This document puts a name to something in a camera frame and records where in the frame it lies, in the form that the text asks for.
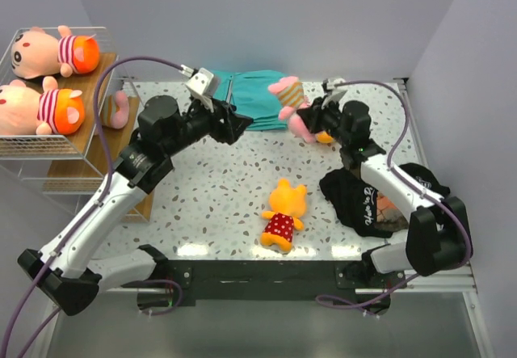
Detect pink pig toy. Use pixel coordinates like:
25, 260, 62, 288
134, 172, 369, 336
267, 76, 317, 143

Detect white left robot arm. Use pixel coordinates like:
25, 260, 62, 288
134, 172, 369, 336
18, 95, 253, 316

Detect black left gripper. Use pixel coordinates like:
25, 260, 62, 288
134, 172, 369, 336
164, 94, 254, 157

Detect black-haired doll orange pants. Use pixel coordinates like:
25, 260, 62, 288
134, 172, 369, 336
11, 25, 100, 80

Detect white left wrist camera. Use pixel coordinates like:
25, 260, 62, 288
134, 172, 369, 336
180, 65, 221, 112

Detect folded teal cloth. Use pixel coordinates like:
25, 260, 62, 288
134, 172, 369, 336
211, 69, 287, 131

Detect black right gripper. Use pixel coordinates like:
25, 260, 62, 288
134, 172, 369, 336
297, 95, 350, 147

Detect face-up doll orange hat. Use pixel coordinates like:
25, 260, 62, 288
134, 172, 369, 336
0, 76, 85, 136

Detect orange bear polka dress back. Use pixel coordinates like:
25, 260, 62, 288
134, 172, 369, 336
316, 131, 334, 144

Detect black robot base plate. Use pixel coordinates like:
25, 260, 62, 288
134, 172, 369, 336
131, 257, 405, 310

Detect white wire wooden shelf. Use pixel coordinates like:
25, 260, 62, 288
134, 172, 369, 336
1, 26, 143, 215

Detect black printed garment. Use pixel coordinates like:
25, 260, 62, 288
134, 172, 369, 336
318, 162, 451, 238

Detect pink pig striped shirt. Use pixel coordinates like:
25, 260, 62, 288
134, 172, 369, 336
100, 91, 130, 129

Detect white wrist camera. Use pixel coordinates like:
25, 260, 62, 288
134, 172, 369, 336
180, 65, 221, 112
322, 77, 347, 108

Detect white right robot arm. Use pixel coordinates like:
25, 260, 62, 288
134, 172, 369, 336
297, 97, 473, 288

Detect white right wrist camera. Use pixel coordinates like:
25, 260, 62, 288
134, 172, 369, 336
322, 77, 347, 108

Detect orange bear polka dress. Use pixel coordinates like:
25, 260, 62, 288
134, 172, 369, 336
316, 131, 334, 144
260, 179, 307, 253

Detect orange bear polka dress front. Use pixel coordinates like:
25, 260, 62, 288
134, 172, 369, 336
260, 179, 307, 253

